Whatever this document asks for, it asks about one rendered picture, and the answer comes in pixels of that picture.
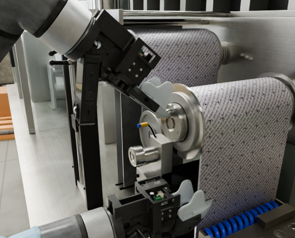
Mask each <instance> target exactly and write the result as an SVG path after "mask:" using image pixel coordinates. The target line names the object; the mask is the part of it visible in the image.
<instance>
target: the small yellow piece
mask: <svg viewBox="0 0 295 238"><path fill-rule="evenodd" d="M147 126H149V127H150V129H151V131H152V133H153V135H154V137H156V135H155V134H154V131H153V129H152V127H151V126H150V125H149V124H148V123H147V122H145V123H140V124H137V127H138V128H142V127H147Z"/></svg>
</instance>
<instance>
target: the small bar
mask: <svg viewBox="0 0 295 238"><path fill-rule="evenodd" d="M293 216H295V208H294V207H292V206H291V205H289V204H288V203H286V204H283V205H281V206H279V207H277V208H274V209H272V210H270V211H267V212H265V213H263V214H260V215H258V216H257V218H256V223H257V224H258V225H259V226H261V227H262V228H263V229H264V230H266V229H268V228H270V227H272V226H274V225H276V224H278V223H280V222H282V221H285V220H287V219H289V218H291V217H293Z"/></svg>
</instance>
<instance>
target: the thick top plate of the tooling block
mask: <svg viewBox="0 0 295 238"><path fill-rule="evenodd" d="M293 207H294V208H295V205H294V206H293ZM224 238H295V216H293V217H291V218H289V219H287V220H285V221H282V222H280V223H278V224H276V225H274V226H272V227H270V228H268V229H263V228H262V227H261V226H259V225H258V224H257V223H255V224H253V225H250V226H248V227H246V228H244V229H241V230H239V231H237V232H235V233H233V234H230V235H228V236H226V237H224Z"/></svg>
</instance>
